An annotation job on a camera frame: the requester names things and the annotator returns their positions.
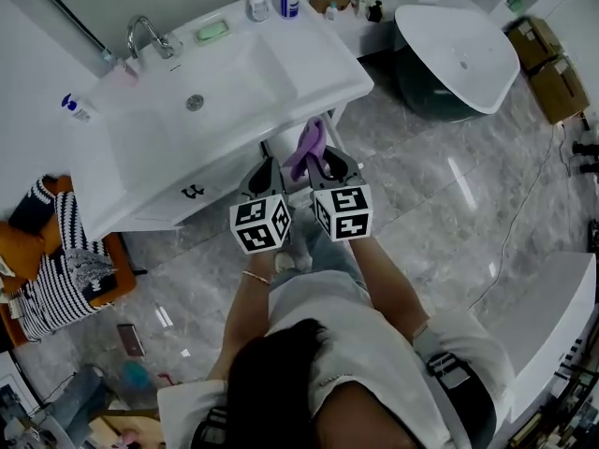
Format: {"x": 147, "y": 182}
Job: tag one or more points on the small white box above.
{"x": 361, "y": 6}

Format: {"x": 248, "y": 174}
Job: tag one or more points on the cardboard box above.
{"x": 533, "y": 40}
{"x": 559, "y": 89}

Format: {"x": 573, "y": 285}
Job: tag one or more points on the green and white bathtub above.
{"x": 458, "y": 54}

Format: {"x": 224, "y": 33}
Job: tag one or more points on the clear pump bottle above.
{"x": 258, "y": 7}

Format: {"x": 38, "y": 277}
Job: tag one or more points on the person's right forearm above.
{"x": 388, "y": 293}

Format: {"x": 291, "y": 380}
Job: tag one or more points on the small black bottle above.
{"x": 374, "y": 12}

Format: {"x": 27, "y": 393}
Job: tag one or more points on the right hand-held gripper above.
{"x": 346, "y": 213}

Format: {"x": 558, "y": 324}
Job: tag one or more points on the chrome faucet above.
{"x": 164, "y": 47}

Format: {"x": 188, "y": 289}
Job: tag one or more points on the orange sofa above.
{"x": 124, "y": 283}

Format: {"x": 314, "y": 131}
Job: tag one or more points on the purple cloth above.
{"x": 309, "y": 140}

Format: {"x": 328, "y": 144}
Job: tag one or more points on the person's white shirt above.
{"x": 355, "y": 344}

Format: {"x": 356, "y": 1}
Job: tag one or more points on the person's left forearm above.
{"x": 238, "y": 325}

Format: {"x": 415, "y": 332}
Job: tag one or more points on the white vanity cabinet with sink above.
{"x": 150, "y": 148}

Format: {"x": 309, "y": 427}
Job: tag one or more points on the small green object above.
{"x": 515, "y": 4}

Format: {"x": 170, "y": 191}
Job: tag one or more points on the maroon notebook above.
{"x": 131, "y": 340}

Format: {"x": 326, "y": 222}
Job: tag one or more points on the white rectangular bathtub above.
{"x": 552, "y": 325}

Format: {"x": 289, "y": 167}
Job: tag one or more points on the small white teal-capped bottle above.
{"x": 331, "y": 12}

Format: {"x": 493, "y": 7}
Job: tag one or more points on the small red plastic piece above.
{"x": 165, "y": 378}

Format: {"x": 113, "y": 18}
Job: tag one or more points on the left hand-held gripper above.
{"x": 257, "y": 225}

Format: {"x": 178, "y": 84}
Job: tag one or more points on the orange cushion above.
{"x": 21, "y": 250}

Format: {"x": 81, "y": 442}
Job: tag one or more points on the brown tray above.
{"x": 323, "y": 2}

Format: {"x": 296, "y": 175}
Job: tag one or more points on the pink cup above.
{"x": 124, "y": 75}

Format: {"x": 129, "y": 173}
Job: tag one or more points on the small bottle with blue pump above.
{"x": 79, "y": 110}

